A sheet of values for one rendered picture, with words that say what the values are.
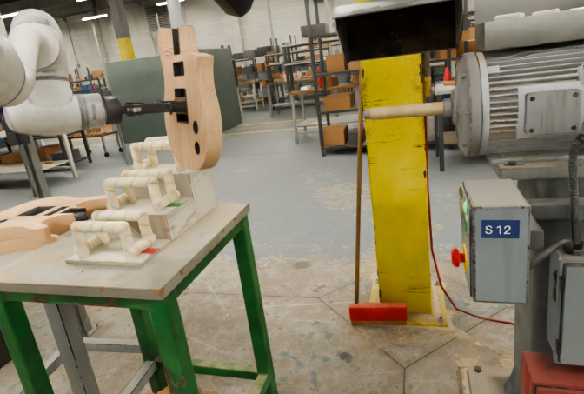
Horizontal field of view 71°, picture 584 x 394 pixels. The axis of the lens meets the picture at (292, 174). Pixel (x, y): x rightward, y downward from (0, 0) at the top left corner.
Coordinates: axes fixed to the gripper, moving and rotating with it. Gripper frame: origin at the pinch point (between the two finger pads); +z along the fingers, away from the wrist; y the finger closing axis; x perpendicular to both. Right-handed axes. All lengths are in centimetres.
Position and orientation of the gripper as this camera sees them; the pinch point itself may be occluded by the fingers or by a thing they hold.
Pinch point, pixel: (179, 105)
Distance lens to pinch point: 122.8
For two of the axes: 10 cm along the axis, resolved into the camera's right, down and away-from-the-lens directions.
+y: 5.6, 1.7, -8.1
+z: 8.3, -1.5, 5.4
